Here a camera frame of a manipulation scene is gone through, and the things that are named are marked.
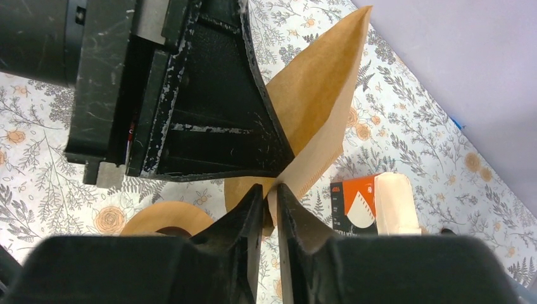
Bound orange coffee filter box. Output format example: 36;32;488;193
329;172;422;236

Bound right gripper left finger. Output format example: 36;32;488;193
1;184;263;303

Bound wooden ring holder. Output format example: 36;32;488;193
120;201;214;238

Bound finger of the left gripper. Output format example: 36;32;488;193
126;1;294;182

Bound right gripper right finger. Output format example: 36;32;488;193
277;184;518;303

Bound floral tablecloth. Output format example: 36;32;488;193
1;1;536;303

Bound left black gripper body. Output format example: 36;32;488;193
1;1;201;187

